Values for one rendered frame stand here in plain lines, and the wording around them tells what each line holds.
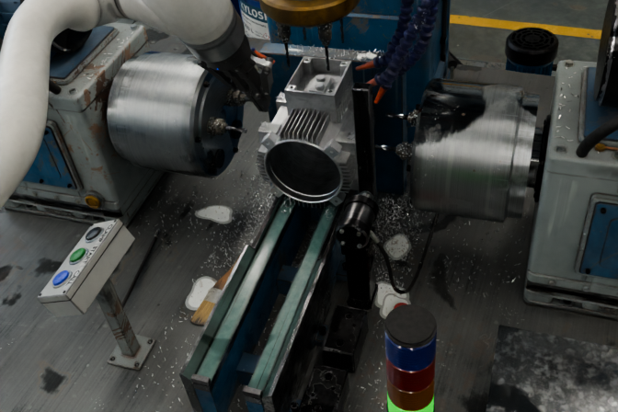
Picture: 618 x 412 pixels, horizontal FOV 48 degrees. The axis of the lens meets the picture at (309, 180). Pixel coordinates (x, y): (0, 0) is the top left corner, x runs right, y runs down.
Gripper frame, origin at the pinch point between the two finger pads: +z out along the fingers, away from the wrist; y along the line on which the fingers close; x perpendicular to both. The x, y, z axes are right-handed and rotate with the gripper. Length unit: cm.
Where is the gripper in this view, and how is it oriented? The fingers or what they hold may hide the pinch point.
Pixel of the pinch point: (259, 96)
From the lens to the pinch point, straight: 123.6
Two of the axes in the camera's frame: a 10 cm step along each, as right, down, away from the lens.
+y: -9.4, -1.5, 3.0
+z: 2.4, 3.2, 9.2
